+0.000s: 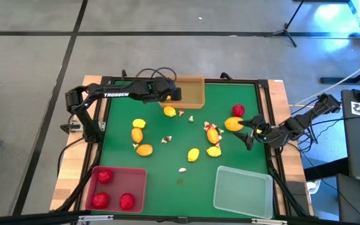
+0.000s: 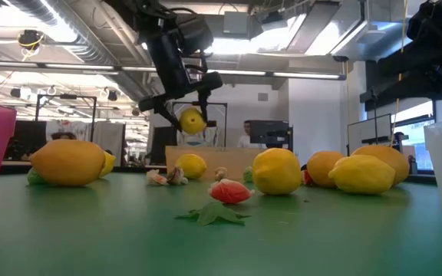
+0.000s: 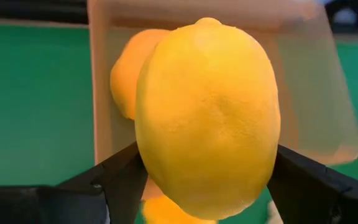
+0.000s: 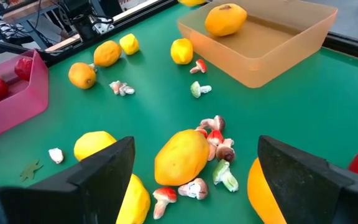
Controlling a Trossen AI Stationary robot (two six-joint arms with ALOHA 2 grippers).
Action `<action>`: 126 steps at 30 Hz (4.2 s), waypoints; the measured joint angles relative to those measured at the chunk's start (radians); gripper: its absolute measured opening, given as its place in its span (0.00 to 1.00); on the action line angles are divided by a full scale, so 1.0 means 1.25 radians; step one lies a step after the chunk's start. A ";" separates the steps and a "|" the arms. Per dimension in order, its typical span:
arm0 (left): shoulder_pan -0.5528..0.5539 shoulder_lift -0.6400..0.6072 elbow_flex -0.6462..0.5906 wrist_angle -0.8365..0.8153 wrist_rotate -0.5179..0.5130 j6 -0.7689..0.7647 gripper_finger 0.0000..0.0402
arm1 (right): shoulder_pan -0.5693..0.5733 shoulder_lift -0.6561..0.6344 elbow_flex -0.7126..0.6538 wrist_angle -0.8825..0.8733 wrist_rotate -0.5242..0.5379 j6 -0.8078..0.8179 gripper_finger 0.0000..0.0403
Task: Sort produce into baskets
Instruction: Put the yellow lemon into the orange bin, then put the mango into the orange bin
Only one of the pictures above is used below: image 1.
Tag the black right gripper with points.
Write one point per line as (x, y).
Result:
(270, 135)

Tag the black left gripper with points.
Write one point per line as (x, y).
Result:
(159, 90)

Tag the large orange toy fruit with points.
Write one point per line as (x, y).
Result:
(233, 123)

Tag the red toy apple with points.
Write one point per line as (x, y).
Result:
(105, 176)
(100, 200)
(127, 201)
(238, 110)

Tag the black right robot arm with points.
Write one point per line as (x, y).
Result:
(323, 106)

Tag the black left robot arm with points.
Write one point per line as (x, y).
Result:
(116, 93)

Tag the orange plastic basket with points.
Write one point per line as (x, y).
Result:
(192, 93)

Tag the clear plastic basket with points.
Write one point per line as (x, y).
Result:
(245, 193)

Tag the red and white toy vegetable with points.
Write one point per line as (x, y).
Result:
(182, 170)

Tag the white floor object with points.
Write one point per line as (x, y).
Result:
(312, 186)

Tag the green toy leaf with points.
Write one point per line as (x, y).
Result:
(180, 181)

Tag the green table mat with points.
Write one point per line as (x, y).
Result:
(167, 193)

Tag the red plastic basket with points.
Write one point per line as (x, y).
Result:
(123, 184)

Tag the black tripod stand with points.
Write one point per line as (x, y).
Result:
(285, 30)

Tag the black table clamp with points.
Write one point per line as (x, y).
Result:
(70, 127)

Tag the black stand base bar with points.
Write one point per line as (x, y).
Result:
(352, 81)

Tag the black rig crossbar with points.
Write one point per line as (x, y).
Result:
(27, 219)

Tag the black aluminium table frame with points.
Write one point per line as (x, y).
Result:
(242, 81)

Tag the silver rig bracket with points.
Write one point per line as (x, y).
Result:
(269, 222)
(95, 217)

